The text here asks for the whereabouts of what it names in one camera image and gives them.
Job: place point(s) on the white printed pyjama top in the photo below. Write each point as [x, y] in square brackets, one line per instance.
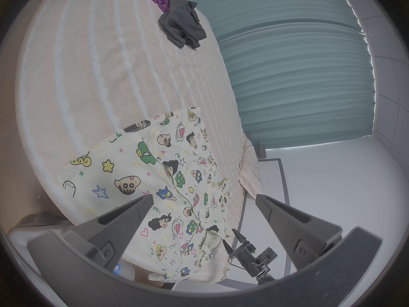
[159, 171]

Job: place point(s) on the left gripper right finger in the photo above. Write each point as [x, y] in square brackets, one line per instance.
[297, 232]

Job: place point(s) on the blue-green curtain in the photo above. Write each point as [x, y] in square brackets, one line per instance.
[271, 8]
[303, 91]

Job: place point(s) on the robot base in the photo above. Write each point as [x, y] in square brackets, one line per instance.
[35, 232]

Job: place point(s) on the bed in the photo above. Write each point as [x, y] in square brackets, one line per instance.
[111, 59]

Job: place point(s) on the pale pink striped pillow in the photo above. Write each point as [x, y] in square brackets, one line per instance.
[251, 168]

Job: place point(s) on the grey bedside table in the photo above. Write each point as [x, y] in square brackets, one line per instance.
[257, 145]

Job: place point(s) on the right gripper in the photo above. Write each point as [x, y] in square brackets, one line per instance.
[244, 254]

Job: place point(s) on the black shirt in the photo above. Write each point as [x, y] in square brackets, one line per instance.
[182, 24]

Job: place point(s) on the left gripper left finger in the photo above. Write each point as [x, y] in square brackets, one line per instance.
[111, 232]

